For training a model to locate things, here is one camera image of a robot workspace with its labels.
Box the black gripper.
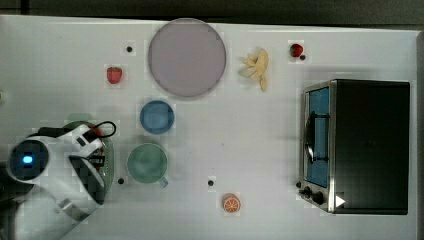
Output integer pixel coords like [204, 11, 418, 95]
[68, 133, 108, 178]

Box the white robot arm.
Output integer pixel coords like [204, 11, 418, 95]
[7, 123, 107, 240]

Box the green oval strainer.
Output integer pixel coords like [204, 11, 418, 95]
[61, 112, 116, 194]

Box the green mug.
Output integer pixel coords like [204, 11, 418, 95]
[127, 143, 168, 188]

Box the red strawberry near plate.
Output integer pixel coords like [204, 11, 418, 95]
[106, 67, 123, 84]

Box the orange slice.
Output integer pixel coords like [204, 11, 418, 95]
[222, 193, 241, 213]

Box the large purple plate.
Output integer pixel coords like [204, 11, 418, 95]
[148, 18, 226, 98]

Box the peeled banana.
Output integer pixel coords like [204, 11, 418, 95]
[239, 48, 269, 92]

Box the black toaster oven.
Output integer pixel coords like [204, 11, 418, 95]
[296, 79, 411, 215]

